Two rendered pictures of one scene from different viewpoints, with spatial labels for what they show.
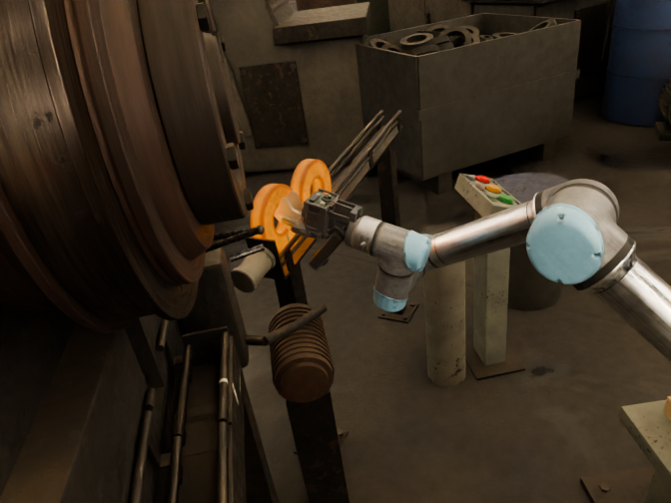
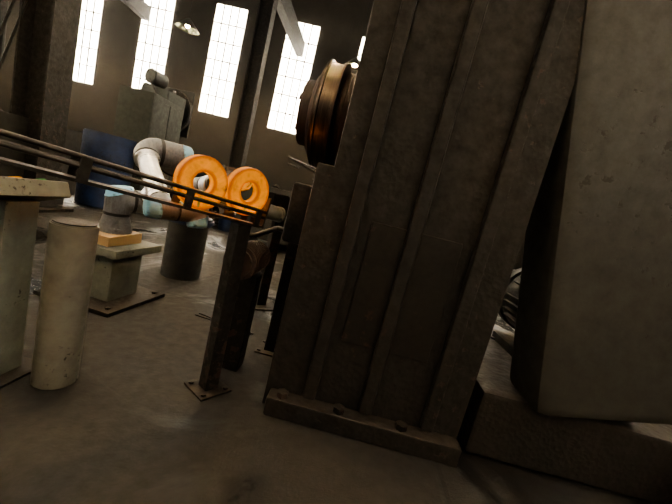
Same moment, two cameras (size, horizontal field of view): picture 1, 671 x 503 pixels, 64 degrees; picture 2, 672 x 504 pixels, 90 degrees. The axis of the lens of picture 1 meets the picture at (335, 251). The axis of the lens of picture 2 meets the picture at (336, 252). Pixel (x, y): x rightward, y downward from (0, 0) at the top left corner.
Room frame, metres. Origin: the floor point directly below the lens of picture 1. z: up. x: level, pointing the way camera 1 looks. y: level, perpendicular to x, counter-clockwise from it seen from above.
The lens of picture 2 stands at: (2.15, 0.59, 0.76)
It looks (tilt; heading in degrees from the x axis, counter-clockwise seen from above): 8 degrees down; 187
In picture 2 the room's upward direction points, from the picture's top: 14 degrees clockwise
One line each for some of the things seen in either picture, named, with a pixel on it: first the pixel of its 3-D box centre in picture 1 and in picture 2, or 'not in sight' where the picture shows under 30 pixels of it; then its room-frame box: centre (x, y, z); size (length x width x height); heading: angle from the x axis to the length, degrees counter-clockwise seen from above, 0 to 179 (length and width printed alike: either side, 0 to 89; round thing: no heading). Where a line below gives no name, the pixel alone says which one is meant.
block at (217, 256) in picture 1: (208, 311); (301, 214); (0.83, 0.25, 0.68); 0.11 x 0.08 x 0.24; 95
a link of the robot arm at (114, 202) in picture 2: not in sight; (120, 198); (0.65, -0.72, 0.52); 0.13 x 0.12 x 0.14; 142
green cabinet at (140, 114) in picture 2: not in sight; (146, 154); (-2.04, -2.78, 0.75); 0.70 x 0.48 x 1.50; 5
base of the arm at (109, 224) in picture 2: not in sight; (115, 221); (0.65, -0.73, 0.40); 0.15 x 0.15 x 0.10
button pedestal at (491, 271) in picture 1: (490, 278); (4, 278); (1.34, -0.45, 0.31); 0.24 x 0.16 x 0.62; 5
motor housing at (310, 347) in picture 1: (313, 414); (237, 307); (0.93, 0.11, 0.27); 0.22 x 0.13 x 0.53; 5
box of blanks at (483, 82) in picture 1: (456, 95); not in sight; (3.15, -0.84, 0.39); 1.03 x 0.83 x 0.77; 110
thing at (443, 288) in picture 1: (444, 308); (64, 303); (1.28, -0.30, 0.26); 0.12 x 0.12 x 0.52
